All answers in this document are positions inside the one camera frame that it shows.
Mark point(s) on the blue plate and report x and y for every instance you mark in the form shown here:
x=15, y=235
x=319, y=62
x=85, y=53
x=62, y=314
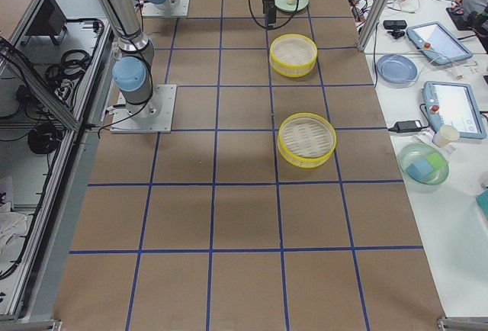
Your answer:
x=397, y=70

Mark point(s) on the black power adapter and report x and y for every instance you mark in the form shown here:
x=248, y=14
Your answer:
x=410, y=126

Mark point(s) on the aluminium frame post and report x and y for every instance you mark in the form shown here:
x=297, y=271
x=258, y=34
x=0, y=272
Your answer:
x=370, y=24

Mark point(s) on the green glass bowl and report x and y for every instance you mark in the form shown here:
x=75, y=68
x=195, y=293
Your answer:
x=423, y=164

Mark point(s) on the blue teach pendant far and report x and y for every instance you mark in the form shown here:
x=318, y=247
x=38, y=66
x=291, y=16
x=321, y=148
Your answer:
x=437, y=43

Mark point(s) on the blue teach pendant near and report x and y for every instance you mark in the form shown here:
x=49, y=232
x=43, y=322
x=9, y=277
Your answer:
x=453, y=104

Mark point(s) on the white crumpled cloth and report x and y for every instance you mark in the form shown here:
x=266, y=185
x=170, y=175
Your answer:
x=13, y=223

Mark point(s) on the paper cup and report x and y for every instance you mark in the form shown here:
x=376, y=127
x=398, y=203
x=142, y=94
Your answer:
x=445, y=135

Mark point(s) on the black webcam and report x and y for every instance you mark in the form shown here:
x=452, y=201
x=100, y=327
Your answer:
x=396, y=28

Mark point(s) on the light green plate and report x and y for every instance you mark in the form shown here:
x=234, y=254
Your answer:
x=290, y=6

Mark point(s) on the blue teach pendant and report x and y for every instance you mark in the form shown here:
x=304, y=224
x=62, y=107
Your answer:
x=453, y=104
x=437, y=43

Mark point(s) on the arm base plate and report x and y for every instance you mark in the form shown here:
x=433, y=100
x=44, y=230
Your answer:
x=156, y=117
x=151, y=11

